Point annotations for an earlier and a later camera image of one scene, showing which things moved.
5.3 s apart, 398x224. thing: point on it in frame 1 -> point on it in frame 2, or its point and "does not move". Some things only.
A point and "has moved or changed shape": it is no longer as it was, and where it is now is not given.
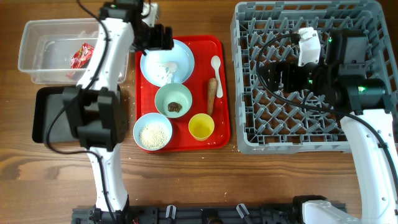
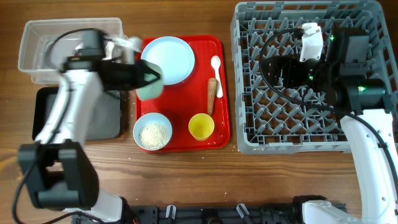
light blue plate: [160, 67] does not move
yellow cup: [201, 126] does not move
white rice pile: [154, 135] does not move
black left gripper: [158, 43] -> [141, 71]
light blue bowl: [152, 131] does not move
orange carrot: [212, 89] does not move
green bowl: [173, 100] -> [153, 91]
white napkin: [165, 70] has moved or changed shape
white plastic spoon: [216, 61] does not move
